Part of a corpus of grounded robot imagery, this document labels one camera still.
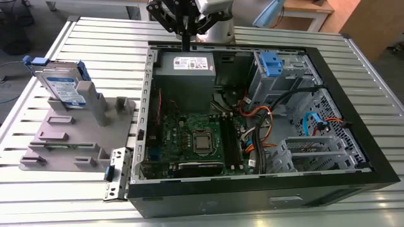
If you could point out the black RAM slot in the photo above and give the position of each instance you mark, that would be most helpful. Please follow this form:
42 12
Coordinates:
236 142
228 142

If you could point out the wooden desk white frame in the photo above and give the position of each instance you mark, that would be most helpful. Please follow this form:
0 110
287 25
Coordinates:
315 10

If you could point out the silver CPU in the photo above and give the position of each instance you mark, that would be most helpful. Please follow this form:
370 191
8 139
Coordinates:
203 143

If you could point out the grey power supply unit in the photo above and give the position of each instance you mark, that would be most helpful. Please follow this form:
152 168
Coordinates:
183 89

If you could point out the metal expansion slot bracket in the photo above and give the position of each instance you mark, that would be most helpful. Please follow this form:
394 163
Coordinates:
118 165

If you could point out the green motherboard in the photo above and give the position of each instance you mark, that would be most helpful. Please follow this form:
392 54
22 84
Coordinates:
176 132

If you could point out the hard disk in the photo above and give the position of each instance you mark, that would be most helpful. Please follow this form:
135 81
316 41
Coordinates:
63 89

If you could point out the metal drive cage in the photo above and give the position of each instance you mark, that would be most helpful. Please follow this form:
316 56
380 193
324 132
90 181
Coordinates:
284 89

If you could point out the black graphics card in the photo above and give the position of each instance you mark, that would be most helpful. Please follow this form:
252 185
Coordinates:
199 166

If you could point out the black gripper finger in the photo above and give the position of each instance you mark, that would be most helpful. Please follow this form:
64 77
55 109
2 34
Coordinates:
208 23
164 19

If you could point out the blue drive latch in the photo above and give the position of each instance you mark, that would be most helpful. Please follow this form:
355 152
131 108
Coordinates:
271 63

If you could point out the wooden cabinet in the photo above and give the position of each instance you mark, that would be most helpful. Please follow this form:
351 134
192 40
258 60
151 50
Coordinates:
372 28

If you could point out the metal disk bay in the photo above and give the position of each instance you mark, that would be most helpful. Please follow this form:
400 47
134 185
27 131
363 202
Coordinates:
315 154

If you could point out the CPU socket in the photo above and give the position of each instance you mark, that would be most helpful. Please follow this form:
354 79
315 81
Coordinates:
203 131

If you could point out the black PC case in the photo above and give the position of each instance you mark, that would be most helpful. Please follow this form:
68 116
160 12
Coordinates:
252 189

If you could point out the green RAM stick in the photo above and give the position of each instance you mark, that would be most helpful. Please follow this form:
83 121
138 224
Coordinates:
60 146

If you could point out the grey parts rack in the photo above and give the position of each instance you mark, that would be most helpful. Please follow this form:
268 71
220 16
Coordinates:
86 142

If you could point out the white frame table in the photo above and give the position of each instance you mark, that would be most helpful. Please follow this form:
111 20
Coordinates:
143 11

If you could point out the black bin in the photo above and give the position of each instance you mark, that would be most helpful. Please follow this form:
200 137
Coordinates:
15 42

